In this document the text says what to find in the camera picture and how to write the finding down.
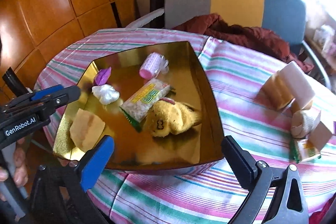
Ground person's left hand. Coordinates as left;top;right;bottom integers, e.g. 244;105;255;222
13;138;29;187

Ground yellow sponge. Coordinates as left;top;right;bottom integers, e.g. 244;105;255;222
70;109;105;152

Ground purple wrapped candy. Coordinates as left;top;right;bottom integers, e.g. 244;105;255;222
93;67;112;86

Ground white crumpled plastic bag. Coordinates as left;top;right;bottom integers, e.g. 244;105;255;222
92;84;120;105

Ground small green white carton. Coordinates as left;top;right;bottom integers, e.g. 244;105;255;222
289;138;321;164

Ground snack packet green yellow label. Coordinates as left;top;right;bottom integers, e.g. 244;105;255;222
120;79;171;132

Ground yellow plush toy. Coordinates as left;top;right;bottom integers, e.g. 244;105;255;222
143;98;202;138

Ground gold square tray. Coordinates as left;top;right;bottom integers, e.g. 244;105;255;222
53;42;224;176

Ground striped pink green tablecloth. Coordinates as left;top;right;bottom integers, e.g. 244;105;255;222
35;28;335;223

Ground wooden wardrobe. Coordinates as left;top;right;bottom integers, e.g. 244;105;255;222
1;0;137;88

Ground dark red jacket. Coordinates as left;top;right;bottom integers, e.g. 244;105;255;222
173;13;314;73

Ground grey yellow blue chair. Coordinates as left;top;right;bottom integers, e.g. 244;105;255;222
128;0;331;88

